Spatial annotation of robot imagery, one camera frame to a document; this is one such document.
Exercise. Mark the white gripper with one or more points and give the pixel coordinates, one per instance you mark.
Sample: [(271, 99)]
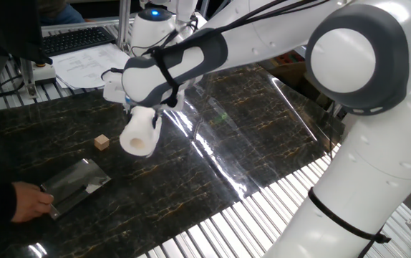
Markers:
[(113, 87)]

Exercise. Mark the white toilet paper roll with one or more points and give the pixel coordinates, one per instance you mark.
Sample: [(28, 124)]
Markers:
[(139, 136)]

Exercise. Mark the shiny metal roll holder shelf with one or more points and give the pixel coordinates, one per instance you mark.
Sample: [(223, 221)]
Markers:
[(76, 179)]

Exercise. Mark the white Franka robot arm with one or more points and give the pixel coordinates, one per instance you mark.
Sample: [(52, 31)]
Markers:
[(370, 161)]

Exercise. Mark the person's bare hand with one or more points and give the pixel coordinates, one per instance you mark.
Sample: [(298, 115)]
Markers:
[(30, 202)]

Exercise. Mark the small wooden cube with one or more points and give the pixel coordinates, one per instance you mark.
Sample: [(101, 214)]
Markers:
[(101, 142)]

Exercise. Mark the printed white papers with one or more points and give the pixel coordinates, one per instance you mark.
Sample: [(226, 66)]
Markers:
[(83, 66)]

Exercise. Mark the black keyboard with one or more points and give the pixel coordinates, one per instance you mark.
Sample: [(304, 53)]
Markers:
[(76, 40)]

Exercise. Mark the white emergency stop box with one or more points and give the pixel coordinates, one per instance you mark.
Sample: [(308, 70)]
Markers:
[(43, 74)]

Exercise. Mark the black marble pattern mat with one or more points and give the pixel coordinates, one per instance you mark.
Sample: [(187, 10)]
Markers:
[(83, 236)]

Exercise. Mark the brown cardboard box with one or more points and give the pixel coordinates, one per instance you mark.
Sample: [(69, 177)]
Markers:
[(284, 77)]

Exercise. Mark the seated person in jeans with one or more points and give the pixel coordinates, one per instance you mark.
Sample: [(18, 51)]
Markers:
[(62, 12)]

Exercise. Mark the black computer monitor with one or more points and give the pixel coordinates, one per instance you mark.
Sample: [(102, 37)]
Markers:
[(5, 25)]

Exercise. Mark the upright aluminium frame post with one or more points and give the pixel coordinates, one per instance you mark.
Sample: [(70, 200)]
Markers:
[(124, 25)]

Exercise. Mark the short aluminium bracket post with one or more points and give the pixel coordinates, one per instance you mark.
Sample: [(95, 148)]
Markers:
[(29, 80)]

